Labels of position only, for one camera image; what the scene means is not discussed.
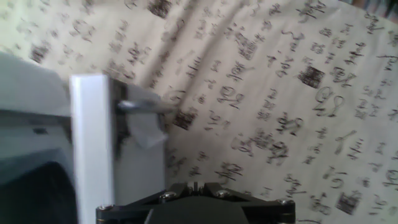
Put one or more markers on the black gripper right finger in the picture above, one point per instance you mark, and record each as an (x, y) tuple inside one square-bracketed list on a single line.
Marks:
[(267, 213)]

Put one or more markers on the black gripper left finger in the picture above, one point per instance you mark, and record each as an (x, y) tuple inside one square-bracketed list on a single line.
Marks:
[(130, 213)]

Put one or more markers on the white protective film sheet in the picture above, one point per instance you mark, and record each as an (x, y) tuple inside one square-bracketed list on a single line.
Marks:
[(146, 130)]

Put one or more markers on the white calligraphy print tablecloth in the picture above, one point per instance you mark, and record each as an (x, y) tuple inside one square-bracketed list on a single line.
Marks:
[(264, 93)]

